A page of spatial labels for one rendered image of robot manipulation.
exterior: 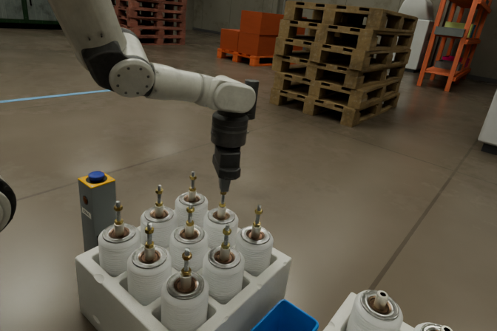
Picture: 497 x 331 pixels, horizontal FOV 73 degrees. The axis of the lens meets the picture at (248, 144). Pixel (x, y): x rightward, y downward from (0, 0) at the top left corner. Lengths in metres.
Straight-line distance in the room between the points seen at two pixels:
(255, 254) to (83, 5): 0.63
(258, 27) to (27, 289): 4.63
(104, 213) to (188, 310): 0.42
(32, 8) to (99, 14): 7.57
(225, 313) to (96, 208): 0.45
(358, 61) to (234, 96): 2.07
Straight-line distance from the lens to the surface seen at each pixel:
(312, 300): 1.13
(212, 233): 0.93
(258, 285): 0.87
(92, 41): 0.62
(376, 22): 2.78
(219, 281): 0.81
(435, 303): 1.30
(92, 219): 1.03
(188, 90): 0.72
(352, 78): 2.81
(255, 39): 5.31
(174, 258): 0.88
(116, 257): 0.88
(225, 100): 0.74
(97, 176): 0.99
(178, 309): 0.74
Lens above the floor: 0.78
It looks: 22 degrees down
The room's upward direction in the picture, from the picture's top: 6 degrees clockwise
